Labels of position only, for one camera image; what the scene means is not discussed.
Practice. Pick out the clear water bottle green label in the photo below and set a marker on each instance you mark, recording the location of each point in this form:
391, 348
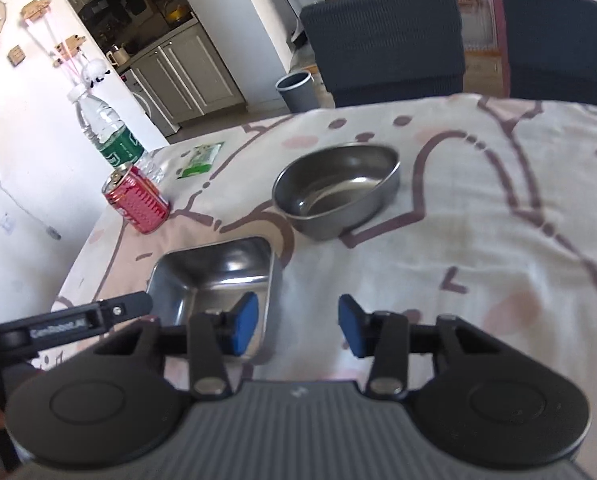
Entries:
106, 130

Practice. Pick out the green snack packet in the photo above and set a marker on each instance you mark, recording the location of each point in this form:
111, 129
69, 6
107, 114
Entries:
202, 159

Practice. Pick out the white mug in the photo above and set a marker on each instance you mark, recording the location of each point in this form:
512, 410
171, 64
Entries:
118, 55

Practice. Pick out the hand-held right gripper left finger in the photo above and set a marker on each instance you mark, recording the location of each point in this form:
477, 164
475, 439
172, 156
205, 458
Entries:
243, 325

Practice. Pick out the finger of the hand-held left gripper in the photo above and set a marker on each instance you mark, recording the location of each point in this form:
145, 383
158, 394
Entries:
128, 306

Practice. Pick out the dark blue chair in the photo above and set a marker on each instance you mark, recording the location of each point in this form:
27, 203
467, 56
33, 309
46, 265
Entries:
563, 45
383, 45

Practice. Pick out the bear print tablecloth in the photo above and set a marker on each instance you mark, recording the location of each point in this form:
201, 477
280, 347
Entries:
478, 240

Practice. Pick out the wooden wall ornament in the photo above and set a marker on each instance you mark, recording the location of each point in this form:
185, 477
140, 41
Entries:
37, 8
16, 55
72, 42

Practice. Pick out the rectangular steel tray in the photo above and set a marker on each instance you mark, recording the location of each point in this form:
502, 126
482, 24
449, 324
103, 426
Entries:
203, 270

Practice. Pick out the grey kitchen cabinet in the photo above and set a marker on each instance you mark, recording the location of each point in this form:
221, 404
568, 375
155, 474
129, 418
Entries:
188, 75

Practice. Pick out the oval steel bowl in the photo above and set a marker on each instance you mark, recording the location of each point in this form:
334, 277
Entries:
328, 200

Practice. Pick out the red soda can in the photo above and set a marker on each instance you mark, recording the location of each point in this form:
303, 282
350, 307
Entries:
138, 202

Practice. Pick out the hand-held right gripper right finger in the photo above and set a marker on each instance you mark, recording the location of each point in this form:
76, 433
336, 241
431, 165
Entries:
351, 325

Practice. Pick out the white hanging plush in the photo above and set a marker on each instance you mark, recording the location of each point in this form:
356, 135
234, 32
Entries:
96, 71

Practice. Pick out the grey trash bin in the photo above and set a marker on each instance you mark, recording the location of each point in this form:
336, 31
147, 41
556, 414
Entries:
296, 92

